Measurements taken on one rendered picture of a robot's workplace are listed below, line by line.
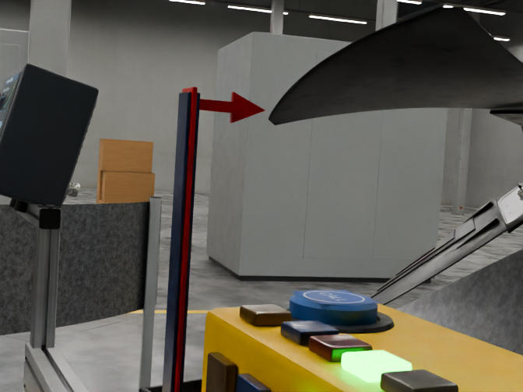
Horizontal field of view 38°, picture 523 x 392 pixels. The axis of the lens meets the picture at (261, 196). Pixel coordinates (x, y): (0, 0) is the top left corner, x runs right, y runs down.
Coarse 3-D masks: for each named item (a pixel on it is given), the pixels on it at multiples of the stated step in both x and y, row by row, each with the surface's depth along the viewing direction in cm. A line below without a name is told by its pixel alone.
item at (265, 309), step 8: (264, 304) 34; (272, 304) 34; (240, 312) 33; (248, 312) 33; (256, 312) 32; (264, 312) 32; (272, 312) 32; (280, 312) 33; (288, 312) 33; (248, 320) 33; (256, 320) 32; (264, 320) 32; (272, 320) 32; (280, 320) 32; (288, 320) 33
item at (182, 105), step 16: (176, 144) 58; (176, 160) 58; (176, 176) 58; (176, 192) 58; (176, 208) 57; (176, 224) 57; (176, 240) 57; (176, 256) 57; (176, 272) 57; (176, 288) 57; (176, 304) 57; (176, 320) 57; (176, 336) 57
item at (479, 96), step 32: (384, 32) 53; (416, 32) 53; (448, 32) 52; (480, 32) 52; (320, 64) 58; (352, 64) 58; (384, 64) 58; (416, 64) 58; (448, 64) 58; (480, 64) 57; (512, 64) 56; (288, 96) 63; (320, 96) 64; (352, 96) 65; (384, 96) 66; (416, 96) 67; (448, 96) 67; (480, 96) 66; (512, 96) 65
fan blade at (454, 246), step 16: (480, 208) 83; (496, 208) 80; (464, 224) 84; (480, 224) 80; (496, 224) 77; (448, 240) 82; (464, 240) 78; (480, 240) 76; (432, 256) 81; (448, 256) 78; (464, 256) 76; (400, 272) 85; (416, 272) 80; (432, 272) 77; (384, 288) 83; (400, 288) 78; (384, 304) 76
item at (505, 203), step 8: (512, 192) 83; (504, 200) 83; (512, 200) 81; (520, 200) 79; (504, 208) 80; (512, 208) 79; (520, 208) 77; (504, 216) 78; (512, 216) 77; (520, 216) 75; (512, 224) 75
